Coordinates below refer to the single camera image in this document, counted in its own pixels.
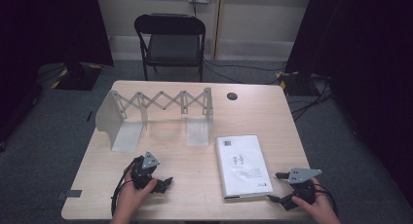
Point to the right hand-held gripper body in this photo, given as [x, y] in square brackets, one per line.
[303, 191]

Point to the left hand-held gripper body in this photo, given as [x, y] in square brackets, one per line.
[142, 175]

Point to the white book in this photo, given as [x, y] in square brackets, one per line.
[243, 165]

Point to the white expandable metal book rack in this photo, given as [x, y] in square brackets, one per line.
[108, 120]

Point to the person's right hand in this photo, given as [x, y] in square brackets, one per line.
[319, 211]

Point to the person's left hand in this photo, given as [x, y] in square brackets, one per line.
[130, 199]

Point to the grey tape strip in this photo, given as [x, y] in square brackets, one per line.
[72, 194]

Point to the stand base with yellow tape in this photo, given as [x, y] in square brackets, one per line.
[293, 84]

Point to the black table grommet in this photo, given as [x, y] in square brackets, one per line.
[232, 96]

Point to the black stand base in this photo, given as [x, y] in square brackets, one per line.
[79, 78]

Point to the black folding chair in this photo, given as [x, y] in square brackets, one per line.
[172, 48]

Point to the dark curtain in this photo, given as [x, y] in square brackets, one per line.
[367, 55]
[39, 29]

